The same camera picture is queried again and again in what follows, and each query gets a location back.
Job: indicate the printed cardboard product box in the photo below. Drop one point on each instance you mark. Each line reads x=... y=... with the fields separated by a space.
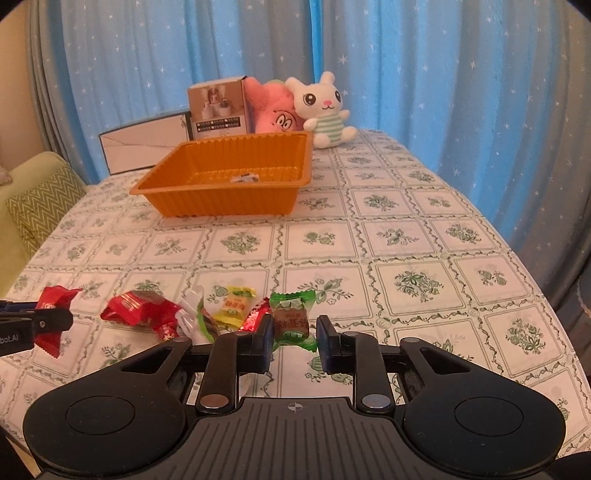
x=217 y=110

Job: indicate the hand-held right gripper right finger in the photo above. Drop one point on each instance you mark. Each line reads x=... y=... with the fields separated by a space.
x=325 y=344

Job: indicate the small white sticker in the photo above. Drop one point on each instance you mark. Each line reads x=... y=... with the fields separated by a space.
x=244 y=177

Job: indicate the pink plush toy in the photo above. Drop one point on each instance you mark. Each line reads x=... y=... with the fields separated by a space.
x=272 y=110

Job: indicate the green sofa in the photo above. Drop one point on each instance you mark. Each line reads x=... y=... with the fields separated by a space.
x=32 y=168

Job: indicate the blue star-print curtain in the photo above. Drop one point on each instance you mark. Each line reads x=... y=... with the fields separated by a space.
x=415 y=69

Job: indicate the green candy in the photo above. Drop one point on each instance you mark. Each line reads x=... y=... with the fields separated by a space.
x=291 y=323

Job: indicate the green plush toy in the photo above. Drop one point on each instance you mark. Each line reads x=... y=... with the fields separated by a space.
x=275 y=81

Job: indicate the flat white box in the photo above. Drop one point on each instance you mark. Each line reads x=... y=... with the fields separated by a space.
x=138 y=147

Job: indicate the yellow wrapped candy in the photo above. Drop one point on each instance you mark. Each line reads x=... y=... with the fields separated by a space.
x=233 y=307

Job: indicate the orange plastic tray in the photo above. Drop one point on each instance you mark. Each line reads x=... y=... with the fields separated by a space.
x=221 y=198

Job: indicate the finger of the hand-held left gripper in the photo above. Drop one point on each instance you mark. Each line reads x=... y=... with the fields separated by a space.
x=18 y=305
x=51 y=319

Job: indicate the clear snack packet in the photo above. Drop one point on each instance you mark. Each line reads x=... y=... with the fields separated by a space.
x=189 y=318

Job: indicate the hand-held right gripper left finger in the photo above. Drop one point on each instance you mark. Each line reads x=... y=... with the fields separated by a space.
x=265 y=344

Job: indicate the red snack packet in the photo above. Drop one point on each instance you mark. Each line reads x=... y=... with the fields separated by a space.
x=134 y=307
x=55 y=297

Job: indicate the white bunny plush toy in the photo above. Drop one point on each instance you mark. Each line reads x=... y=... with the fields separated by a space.
x=318 y=99

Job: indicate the green zigzag cushion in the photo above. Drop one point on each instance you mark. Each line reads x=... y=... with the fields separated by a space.
x=46 y=207

